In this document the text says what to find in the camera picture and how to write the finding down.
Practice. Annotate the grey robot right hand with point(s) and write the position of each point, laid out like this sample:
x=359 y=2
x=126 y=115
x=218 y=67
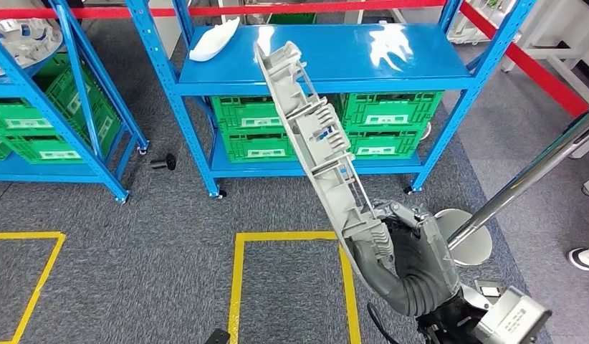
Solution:
x=427 y=251

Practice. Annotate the silver plastic wheel hubcap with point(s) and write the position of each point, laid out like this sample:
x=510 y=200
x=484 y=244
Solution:
x=24 y=45
x=318 y=137

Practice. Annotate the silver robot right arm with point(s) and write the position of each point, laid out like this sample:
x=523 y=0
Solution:
x=418 y=304

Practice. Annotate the blue metal shelf rack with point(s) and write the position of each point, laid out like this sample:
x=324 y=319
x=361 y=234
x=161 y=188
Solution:
x=38 y=171
x=346 y=52

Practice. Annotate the white curved plastic part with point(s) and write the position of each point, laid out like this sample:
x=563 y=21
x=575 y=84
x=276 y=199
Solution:
x=211 y=42

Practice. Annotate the chrome stanchion with base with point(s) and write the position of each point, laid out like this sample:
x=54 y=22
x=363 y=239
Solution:
x=475 y=251

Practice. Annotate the person's foot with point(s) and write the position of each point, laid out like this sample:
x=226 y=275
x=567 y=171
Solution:
x=584 y=259

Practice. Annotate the black roller wheel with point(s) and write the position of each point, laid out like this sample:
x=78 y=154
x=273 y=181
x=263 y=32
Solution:
x=164 y=162

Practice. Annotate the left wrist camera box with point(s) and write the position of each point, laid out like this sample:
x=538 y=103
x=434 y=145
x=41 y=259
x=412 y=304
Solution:
x=217 y=337

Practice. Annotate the white table frame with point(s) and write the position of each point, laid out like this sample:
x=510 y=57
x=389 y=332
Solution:
x=560 y=61

